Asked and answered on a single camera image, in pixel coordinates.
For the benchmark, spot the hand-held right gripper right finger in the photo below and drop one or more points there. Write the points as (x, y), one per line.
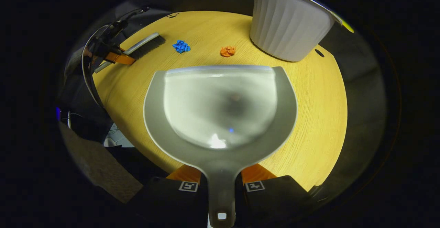
(271, 200)

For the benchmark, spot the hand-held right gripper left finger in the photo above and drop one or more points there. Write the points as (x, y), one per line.
(172, 200)

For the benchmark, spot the small white broom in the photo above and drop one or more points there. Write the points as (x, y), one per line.
(147, 45)

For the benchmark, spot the orange paper scrap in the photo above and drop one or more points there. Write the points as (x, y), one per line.
(228, 51)

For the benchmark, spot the wooden desktop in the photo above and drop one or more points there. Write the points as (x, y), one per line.
(319, 118)

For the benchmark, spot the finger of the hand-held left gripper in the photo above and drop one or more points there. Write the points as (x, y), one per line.
(120, 58)

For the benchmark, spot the blue paper scrap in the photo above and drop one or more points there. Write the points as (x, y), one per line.
(181, 46)

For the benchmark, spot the white plastic garbage bin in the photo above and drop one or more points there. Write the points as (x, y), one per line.
(288, 25)

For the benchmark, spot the white plastic dustpan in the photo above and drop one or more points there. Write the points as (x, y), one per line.
(220, 104)

